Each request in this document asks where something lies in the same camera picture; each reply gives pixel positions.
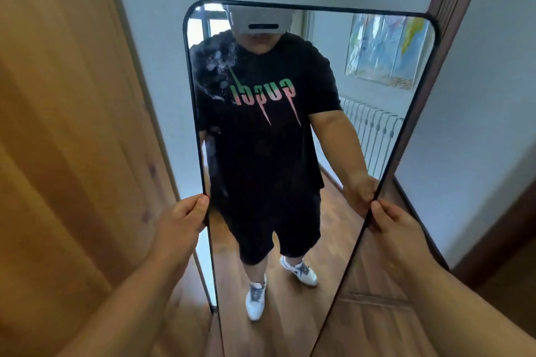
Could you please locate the person's left hand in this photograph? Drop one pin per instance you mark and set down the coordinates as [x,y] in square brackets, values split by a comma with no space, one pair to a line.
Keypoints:
[178,235]

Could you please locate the person's right hand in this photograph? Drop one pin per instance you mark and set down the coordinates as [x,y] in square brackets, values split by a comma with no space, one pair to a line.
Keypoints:
[398,239]

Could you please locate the person's right thumb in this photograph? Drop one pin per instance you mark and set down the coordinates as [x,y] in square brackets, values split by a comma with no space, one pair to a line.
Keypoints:
[387,212]

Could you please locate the person's left thumb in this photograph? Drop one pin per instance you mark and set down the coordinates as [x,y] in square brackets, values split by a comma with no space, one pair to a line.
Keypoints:
[190,205]

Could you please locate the black framed rectangular mirror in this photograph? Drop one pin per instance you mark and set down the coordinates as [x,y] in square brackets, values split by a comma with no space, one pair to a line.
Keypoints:
[268,151]

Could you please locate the person's right forearm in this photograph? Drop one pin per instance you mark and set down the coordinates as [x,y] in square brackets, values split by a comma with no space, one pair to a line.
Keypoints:
[465,315]

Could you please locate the person's left forearm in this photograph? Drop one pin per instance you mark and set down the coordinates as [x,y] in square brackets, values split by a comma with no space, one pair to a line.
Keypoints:
[125,315]

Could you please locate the dark brown baseboard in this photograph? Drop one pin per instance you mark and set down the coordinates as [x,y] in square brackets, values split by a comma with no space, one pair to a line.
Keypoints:
[498,235]

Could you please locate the light wooden wardrobe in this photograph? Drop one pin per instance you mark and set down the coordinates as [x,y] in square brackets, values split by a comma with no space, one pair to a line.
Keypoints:
[71,151]

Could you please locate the dark brown door frame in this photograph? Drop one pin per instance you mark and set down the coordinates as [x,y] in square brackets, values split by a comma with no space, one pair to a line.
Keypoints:
[452,1]

